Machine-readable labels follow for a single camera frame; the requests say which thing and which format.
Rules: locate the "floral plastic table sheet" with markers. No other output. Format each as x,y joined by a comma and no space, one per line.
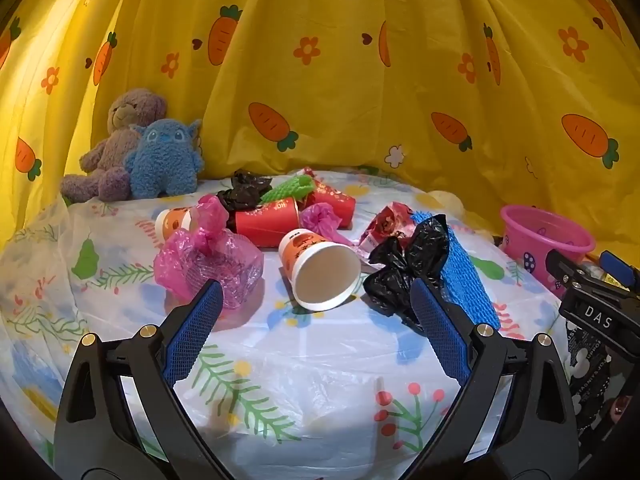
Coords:
310,360

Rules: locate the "pale yellow plush toy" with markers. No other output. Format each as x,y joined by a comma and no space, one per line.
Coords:
450,200

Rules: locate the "green foam net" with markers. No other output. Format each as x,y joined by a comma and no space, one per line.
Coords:
287,191

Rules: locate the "pink plastic bucket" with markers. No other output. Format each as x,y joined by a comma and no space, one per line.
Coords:
545,230

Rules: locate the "yellow carrot print curtain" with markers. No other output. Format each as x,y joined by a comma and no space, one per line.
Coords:
350,85

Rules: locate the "blue foam net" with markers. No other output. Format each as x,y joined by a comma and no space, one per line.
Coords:
467,280

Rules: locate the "blue plush monster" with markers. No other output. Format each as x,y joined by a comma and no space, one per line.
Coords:
162,160

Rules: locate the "purple teddy bear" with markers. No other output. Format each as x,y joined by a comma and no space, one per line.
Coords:
125,110

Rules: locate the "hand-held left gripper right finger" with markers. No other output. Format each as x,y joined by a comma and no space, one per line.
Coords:
440,330

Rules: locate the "large translucent pink plastic bag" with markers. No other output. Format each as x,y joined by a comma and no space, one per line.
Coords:
210,260

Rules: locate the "black mouse print cloth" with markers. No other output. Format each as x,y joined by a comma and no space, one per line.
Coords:
590,375

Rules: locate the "large black plastic bag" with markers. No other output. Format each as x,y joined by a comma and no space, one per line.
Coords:
405,265

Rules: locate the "red snack wrapper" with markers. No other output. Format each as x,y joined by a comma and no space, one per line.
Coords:
387,225

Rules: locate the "small black plastic bag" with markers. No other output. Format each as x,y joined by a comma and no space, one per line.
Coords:
242,192

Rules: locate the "person's right hand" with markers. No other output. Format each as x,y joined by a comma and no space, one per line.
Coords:
620,404

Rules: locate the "red paper cup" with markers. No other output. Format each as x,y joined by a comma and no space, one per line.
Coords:
340,200
265,222

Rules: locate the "small pink plastic bag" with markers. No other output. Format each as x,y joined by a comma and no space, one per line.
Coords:
322,221

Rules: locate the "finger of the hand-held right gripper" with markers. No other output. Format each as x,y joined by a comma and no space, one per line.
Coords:
562,267
617,265

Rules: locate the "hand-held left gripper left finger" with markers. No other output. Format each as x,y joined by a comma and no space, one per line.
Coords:
195,330

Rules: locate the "orange paper cup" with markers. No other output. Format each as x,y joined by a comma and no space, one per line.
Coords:
320,270
172,221

